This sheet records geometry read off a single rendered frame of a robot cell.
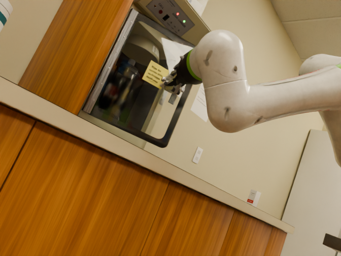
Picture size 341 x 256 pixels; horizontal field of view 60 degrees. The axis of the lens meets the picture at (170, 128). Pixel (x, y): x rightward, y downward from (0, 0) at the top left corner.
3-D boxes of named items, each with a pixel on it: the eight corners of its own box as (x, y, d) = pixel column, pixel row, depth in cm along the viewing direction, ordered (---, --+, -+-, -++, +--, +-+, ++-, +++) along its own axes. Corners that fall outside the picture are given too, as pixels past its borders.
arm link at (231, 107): (312, 70, 83) (346, 60, 72) (319, 110, 83) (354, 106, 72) (195, 92, 72) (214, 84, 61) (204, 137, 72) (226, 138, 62)
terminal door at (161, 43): (83, 112, 95) (133, 9, 102) (165, 150, 104) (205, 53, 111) (83, 112, 94) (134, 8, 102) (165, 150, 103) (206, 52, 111)
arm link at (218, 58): (248, 20, 65) (205, 24, 61) (259, 76, 65) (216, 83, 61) (216, 40, 78) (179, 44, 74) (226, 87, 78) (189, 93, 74)
